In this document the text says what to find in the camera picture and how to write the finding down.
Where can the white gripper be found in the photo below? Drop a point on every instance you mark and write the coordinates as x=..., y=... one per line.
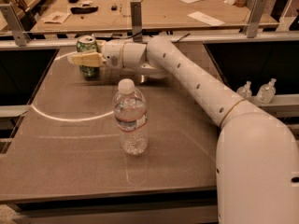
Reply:
x=112, y=54

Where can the green soda can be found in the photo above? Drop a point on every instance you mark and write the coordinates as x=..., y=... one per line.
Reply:
x=87, y=43

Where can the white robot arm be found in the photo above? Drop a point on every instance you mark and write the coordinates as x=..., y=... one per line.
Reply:
x=257, y=157

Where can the black tool on table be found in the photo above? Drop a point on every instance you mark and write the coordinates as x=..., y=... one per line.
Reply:
x=83, y=10

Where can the white card on table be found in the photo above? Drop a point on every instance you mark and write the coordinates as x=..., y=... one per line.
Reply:
x=56, y=17

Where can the small black block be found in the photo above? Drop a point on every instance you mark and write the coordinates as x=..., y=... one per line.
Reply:
x=114, y=7

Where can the clear plastic water bottle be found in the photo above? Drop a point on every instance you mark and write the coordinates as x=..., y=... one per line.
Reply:
x=130, y=112

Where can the small white paper slip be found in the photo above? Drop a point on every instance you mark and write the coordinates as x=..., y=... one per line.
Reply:
x=204, y=18

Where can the small clear sanitizer bottle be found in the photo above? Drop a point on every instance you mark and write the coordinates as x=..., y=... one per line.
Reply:
x=245, y=91

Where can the middle metal bracket post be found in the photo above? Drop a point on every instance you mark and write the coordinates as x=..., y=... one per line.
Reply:
x=136, y=21

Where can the metal bracket post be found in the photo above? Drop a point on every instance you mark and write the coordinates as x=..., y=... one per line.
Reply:
x=20, y=37
x=136, y=21
x=254, y=18

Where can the left metal bracket post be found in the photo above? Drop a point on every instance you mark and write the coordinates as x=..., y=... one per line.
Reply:
x=20, y=37

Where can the right metal bracket post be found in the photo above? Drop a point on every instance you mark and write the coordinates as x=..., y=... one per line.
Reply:
x=254, y=18

